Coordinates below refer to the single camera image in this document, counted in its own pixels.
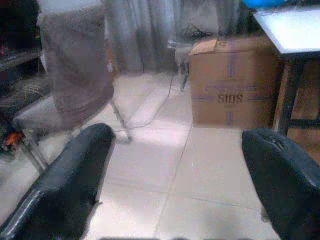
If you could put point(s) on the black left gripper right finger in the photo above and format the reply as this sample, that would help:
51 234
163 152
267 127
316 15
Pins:
285 180

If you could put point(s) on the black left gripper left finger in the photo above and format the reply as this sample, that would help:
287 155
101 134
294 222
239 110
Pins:
65 180

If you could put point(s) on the brown fabric chair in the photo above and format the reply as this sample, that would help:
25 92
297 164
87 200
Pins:
75 72

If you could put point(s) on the brown cardboard box with print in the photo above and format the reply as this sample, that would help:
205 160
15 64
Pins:
230 82

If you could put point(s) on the dark shelf with clutter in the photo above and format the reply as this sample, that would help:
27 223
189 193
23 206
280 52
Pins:
17 75

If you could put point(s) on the small metal-legged stool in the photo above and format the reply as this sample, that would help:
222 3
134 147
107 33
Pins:
181 60

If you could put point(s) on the grey curtain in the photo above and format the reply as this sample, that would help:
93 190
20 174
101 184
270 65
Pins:
147 32

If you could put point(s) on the blue object on table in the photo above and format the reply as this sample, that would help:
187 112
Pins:
262 3

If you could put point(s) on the white table with black frame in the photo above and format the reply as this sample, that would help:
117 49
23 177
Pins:
292 37

